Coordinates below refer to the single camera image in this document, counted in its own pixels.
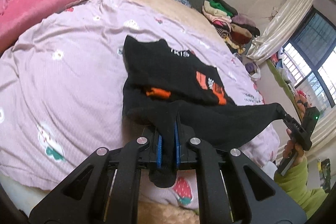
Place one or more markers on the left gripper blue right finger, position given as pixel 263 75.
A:
pixel 177 144

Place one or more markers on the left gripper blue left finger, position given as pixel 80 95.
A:
pixel 159 152

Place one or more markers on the black sweatshirt with orange cuffs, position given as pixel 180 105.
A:
pixel 164 86

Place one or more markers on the green sleeved right forearm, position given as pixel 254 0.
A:
pixel 294 184

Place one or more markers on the pile of folded clothes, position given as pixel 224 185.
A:
pixel 235 29

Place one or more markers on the person's right hand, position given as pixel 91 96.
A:
pixel 289 148

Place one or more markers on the green window sill ledge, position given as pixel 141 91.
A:
pixel 284 86

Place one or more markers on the dark framed window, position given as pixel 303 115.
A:
pixel 310 56

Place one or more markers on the lilac strawberry bear bedsheet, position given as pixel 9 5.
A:
pixel 62 81

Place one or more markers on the cream satin curtain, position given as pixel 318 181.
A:
pixel 279 30

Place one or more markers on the beige fuzzy mattress cover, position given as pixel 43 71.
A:
pixel 186 16

